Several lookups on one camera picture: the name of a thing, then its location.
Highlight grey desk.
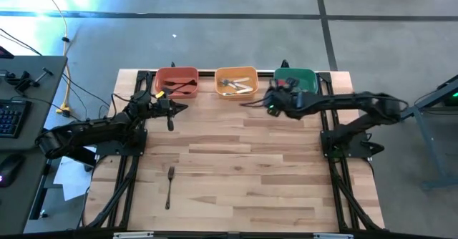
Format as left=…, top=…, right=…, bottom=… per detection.
left=0, top=55, right=97, bottom=236

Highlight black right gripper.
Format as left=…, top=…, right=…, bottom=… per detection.
left=264, top=77, right=305, bottom=120

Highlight black backlit keyboard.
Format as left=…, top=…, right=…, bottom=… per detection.
left=0, top=99, right=32, bottom=139

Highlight orange plastic bin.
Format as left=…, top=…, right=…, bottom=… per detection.
left=154, top=66, right=200, bottom=99

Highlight green plastic bin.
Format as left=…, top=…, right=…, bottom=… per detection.
left=273, top=67, right=318, bottom=95

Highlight grey metal side table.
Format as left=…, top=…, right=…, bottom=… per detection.
left=393, top=74, right=458, bottom=192

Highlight yellow cable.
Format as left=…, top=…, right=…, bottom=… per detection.
left=35, top=0, right=72, bottom=117

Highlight black table edge rail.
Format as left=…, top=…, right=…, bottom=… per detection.
left=0, top=228, right=458, bottom=239

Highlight black clamp tool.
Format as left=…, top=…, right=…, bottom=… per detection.
left=4, top=67, right=54, bottom=92

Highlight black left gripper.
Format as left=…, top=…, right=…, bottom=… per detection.
left=128, top=90, right=189, bottom=132

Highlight black table cross rail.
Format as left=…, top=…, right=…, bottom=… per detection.
left=148, top=69, right=325, bottom=78

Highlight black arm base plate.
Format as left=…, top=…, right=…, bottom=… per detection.
left=320, top=130, right=373, bottom=158
left=94, top=128, right=147, bottom=157

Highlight black aluminium frame rails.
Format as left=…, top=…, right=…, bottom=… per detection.
left=316, top=71, right=386, bottom=232
left=80, top=69, right=158, bottom=229

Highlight white paper sheet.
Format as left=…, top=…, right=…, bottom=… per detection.
left=53, top=149, right=97, bottom=201

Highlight black computer mouse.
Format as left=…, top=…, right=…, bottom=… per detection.
left=0, top=154, right=25, bottom=188

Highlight silver metal bracket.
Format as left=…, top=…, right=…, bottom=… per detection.
left=313, top=233, right=354, bottom=239
left=112, top=231, right=155, bottom=239

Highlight yellow plastic bin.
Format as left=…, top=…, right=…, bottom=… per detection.
left=214, top=66, right=259, bottom=100

